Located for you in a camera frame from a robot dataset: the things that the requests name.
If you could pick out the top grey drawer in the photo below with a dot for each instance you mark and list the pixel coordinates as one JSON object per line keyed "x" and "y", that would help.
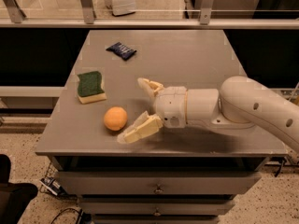
{"x": 157, "y": 183}

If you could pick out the metal glass railing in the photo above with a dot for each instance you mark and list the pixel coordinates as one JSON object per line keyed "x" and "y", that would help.
{"x": 194, "y": 14}

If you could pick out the power strip on floor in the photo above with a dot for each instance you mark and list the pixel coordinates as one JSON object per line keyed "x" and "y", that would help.
{"x": 50, "y": 184}

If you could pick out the orange fruit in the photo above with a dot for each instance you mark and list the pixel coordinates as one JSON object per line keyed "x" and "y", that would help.
{"x": 115, "y": 118}

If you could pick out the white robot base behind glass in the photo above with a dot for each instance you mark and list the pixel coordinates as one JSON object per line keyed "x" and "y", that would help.
{"x": 121, "y": 7}

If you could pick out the black chair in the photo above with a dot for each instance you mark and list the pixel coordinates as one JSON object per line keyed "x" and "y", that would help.
{"x": 14, "y": 198}

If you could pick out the green yellow sponge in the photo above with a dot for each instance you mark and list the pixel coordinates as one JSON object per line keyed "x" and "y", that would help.
{"x": 90, "y": 87}

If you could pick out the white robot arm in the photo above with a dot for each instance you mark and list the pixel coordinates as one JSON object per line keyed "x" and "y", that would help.
{"x": 236, "y": 107}

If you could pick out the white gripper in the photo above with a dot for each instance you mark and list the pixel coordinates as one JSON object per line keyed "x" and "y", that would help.
{"x": 170, "y": 106}

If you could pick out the grey drawer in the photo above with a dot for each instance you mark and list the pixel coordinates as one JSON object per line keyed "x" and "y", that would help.
{"x": 173, "y": 206}
{"x": 157, "y": 183}

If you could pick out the grey drawer cabinet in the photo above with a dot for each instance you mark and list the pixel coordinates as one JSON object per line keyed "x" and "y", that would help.
{"x": 77, "y": 140}

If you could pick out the middle grey drawer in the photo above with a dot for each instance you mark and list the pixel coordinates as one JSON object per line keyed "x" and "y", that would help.
{"x": 173, "y": 206}

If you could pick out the blue rxbar wrapper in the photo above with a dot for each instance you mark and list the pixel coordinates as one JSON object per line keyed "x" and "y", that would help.
{"x": 122, "y": 51}

